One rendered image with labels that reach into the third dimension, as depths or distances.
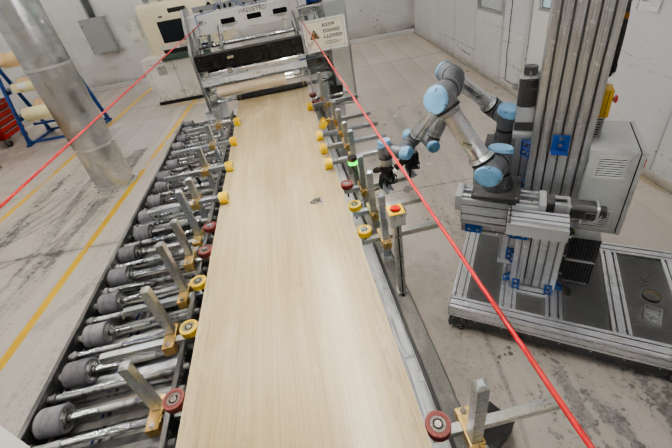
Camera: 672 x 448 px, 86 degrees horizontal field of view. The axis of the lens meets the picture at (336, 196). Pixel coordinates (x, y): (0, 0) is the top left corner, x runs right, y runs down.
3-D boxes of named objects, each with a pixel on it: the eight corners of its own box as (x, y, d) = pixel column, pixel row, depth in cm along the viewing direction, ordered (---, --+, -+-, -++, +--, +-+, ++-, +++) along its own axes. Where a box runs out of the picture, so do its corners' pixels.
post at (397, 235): (404, 287, 185) (399, 217, 160) (407, 294, 181) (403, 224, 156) (396, 289, 185) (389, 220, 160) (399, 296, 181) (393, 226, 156)
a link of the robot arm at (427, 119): (452, 65, 173) (404, 135, 211) (443, 73, 166) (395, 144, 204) (472, 80, 171) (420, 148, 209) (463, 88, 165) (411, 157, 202)
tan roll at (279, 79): (330, 73, 433) (328, 62, 426) (331, 75, 423) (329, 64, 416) (210, 97, 425) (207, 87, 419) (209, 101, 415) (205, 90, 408)
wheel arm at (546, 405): (554, 400, 122) (557, 393, 119) (561, 410, 119) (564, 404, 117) (430, 433, 119) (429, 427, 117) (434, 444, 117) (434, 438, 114)
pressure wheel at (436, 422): (444, 459, 114) (444, 442, 108) (421, 442, 119) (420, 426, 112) (454, 436, 119) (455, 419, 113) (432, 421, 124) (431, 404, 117)
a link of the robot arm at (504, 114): (501, 133, 212) (504, 111, 205) (490, 124, 224) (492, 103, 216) (521, 129, 213) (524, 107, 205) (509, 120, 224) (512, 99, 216)
